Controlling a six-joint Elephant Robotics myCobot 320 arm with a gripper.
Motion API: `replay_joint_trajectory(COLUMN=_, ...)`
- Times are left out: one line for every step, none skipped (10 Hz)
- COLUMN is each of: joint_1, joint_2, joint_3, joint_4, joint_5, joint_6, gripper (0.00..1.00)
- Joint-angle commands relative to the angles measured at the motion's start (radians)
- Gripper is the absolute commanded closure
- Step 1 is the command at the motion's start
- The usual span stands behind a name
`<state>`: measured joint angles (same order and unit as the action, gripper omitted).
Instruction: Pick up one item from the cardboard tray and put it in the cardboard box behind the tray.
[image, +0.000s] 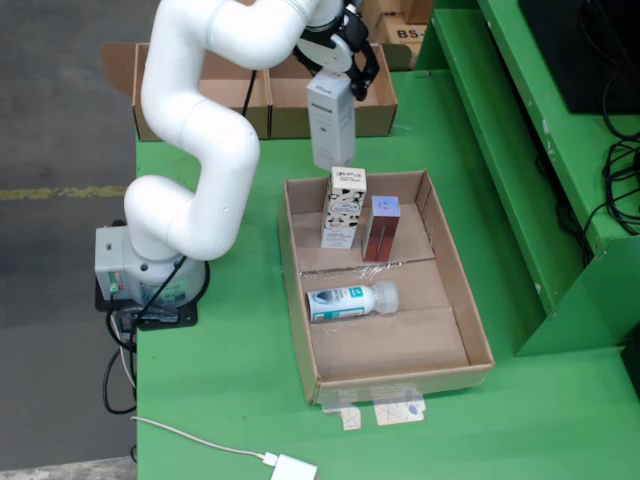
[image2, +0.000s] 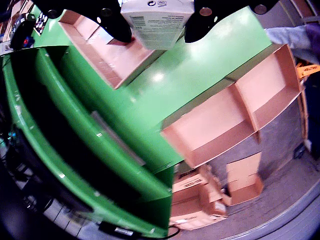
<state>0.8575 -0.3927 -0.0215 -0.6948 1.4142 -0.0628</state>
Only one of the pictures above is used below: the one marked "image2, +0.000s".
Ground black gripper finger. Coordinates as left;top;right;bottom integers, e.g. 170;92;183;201
184;0;281;44
42;0;133;43

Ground white carton box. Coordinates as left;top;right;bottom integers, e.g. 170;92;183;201
119;0;195;51

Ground large shallow cardboard tray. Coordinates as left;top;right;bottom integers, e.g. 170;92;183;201
57;9;171;90

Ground shallow open cardboard box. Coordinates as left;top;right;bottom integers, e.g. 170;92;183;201
159;83;261;170
233;43;305;132

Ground printed BS cardboard box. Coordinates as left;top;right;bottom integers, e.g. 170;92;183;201
171;172;210;201

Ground empty cardboard box with flaps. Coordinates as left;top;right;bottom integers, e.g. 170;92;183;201
225;151;265;206

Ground long brown cardboard box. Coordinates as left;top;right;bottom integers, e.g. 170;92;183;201
169;194;228;231

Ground black white patterned card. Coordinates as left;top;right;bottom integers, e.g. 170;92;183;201
34;11;50;36

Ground person light blue clothing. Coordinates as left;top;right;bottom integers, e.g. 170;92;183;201
264;23;320;66

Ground black rounded device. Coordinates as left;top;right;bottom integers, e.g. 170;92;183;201
9;13;36;50

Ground green metal shelf unit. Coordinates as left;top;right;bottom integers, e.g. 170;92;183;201
0;44;176;238

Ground orange object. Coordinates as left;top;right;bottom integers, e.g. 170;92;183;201
296;63;320;81

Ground wooden beam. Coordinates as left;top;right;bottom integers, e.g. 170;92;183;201
299;79;310;142

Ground dark blue crate stack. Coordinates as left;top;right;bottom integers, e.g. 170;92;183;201
303;74;320;161

